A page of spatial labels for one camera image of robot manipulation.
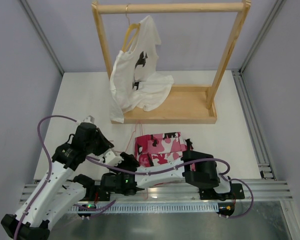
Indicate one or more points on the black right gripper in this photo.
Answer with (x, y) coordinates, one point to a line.
(130, 160)

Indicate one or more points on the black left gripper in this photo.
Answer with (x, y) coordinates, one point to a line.
(105, 144)

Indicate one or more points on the pink wire clothes hanger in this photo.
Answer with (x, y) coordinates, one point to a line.
(138, 130)

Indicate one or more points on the pink camouflage trousers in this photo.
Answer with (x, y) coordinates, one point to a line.
(158, 149)

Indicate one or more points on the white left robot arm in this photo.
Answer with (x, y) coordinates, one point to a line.
(37, 216)

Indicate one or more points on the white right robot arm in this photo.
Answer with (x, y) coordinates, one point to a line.
(197, 169)

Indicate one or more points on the yellow clothes hanger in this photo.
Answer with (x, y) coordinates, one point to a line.
(131, 33)

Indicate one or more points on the white printed t-shirt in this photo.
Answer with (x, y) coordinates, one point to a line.
(134, 81)

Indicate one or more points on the wooden clothes rack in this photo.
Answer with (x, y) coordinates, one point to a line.
(185, 104)

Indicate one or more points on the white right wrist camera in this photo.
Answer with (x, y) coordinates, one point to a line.
(111, 158)

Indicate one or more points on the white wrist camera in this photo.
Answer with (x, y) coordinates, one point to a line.
(89, 119)
(111, 158)

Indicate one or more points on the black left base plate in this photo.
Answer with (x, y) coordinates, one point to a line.
(100, 194)

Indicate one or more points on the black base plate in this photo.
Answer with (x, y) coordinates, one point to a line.
(100, 194)
(223, 193)

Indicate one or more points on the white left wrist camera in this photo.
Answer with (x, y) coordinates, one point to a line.
(89, 119)

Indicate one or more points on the slotted cable duct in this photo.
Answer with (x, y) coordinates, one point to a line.
(162, 207)

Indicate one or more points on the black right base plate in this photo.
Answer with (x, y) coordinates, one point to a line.
(223, 193)

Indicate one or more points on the aluminium frame rail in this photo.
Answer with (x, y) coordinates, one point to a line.
(259, 189)

